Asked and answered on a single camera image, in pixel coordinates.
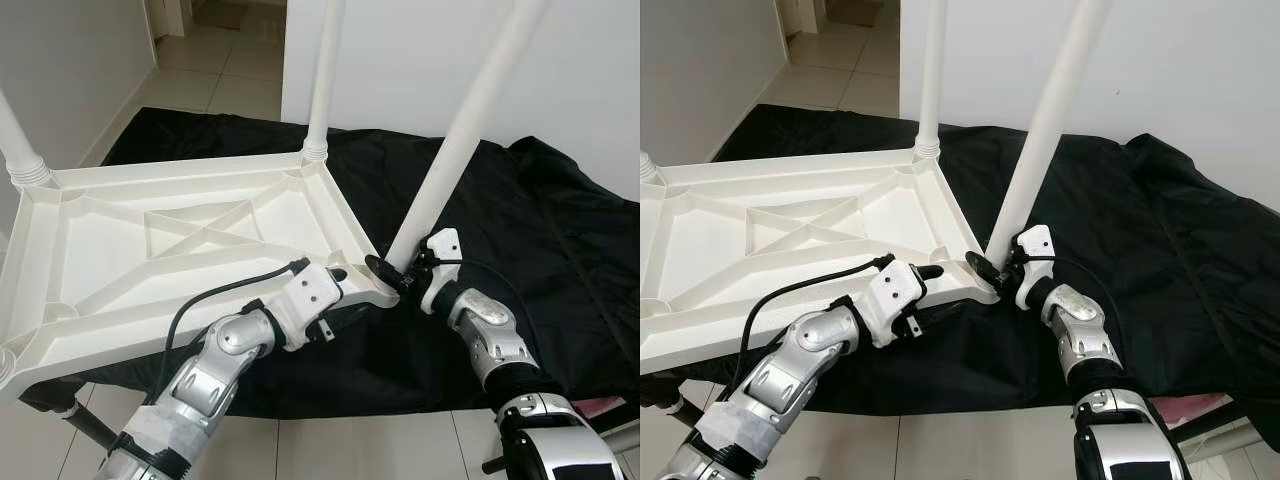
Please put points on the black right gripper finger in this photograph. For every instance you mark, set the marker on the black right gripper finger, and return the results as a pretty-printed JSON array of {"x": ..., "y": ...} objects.
[
  {"x": 983, "y": 267},
  {"x": 384, "y": 271}
]

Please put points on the white plastic children table top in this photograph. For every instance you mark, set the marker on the white plastic children table top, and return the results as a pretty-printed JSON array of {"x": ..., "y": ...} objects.
[
  {"x": 720, "y": 235},
  {"x": 100, "y": 240}
]

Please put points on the pink cloth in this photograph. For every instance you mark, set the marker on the pink cloth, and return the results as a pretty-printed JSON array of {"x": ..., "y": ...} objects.
[
  {"x": 600, "y": 404},
  {"x": 1200, "y": 402}
]

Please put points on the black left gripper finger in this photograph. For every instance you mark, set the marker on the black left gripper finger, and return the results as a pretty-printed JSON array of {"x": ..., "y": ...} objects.
[
  {"x": 945, "y": 313},
  {"x": 352, "y": 312},
  {"x": 338, "y": 273},
  {"x": 930, "y": 271}
]

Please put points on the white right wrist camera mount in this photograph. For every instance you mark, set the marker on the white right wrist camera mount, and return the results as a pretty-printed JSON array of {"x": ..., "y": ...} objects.
[
  {"x": 445, "y": 245},
  {"x": 1038, "y": 242}
]

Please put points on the white plastic table leg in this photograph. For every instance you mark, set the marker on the white plastic table leg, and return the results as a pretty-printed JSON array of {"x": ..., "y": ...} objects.
[
  {"x": 1050, "y": 110},
  {"x": 932, "y": 80},
  {"x": 647, "y": 170},
  {"x": 20, "y": 150},
  {"x": 470, "y": 110},
  {"x": 5, "y": 368},
  {"x": 322, "y": 80}
]

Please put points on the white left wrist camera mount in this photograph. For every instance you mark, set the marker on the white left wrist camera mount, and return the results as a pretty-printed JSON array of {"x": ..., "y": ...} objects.
[
  {"x": 895, "y": 288},
  {"x": 315, "y": 290}
]

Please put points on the black shiny table cloth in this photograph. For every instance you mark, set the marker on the black shiny table cloth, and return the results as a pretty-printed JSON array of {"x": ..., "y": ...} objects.
[
  {"x": 1190, "y": 230},
  {"x": 570, "y": 230}
]

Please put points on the black metal table leg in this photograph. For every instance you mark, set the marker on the black metal table leg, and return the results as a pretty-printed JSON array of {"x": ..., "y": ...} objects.
[
  {"x": 85, "y": 425},
  {"x": 685, "y": 408},
  {"x": 605, "y": 415},
  {"x": 1230, "y": 422}
]

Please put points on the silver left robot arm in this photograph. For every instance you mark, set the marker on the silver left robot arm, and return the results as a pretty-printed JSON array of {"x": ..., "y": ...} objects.
[
  {"x": 790, "y": 375},
  {"x": 205, "y": 380}
]

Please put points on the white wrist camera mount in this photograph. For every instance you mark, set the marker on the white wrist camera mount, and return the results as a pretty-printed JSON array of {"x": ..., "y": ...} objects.
[
  {"x": 445, "y": 245},
  {"x": 895, "y": 288},
  {"x": 1038, "y": 242},
  {"x": 315, "y": 290}
]

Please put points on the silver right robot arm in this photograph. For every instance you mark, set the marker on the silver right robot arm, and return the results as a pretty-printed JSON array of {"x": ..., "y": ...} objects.
[
  {"x": 500, "y": 340},
  {"x": 1085, "y": 338}
]

